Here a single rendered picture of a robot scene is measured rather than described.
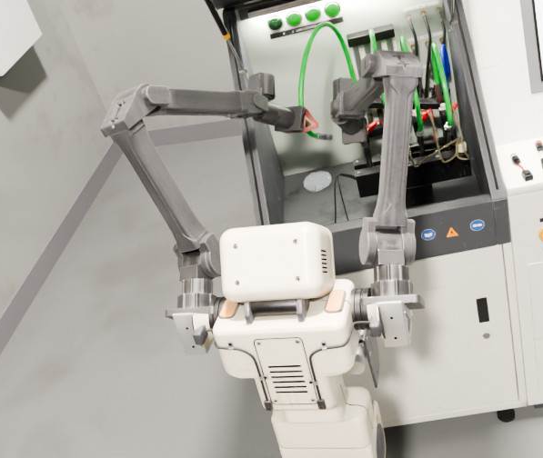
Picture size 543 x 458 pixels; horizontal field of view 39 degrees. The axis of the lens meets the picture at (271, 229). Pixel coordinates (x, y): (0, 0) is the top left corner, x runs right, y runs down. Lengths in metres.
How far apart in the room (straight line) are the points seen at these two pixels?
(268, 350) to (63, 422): 1.97
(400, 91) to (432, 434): 1.56
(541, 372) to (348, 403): 1.04
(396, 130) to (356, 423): 0.65
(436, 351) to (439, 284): 0.28
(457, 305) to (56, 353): 2.02
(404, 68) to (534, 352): 1.29
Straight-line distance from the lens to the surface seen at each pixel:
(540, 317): 2.52
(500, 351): 2.59
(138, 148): 1.64
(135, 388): 3.39
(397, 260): 1.58
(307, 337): 1.52
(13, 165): 4.16
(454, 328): 2.49
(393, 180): 1.59
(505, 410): 2.87
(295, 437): 1.84
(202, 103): 1.82
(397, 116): 1.59
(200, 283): 1.69
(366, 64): 1.68
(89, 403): 3.43
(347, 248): 2.23
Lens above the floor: 2.26
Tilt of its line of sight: 35 degrees down
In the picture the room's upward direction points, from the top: 18 degrees counter-clockwise
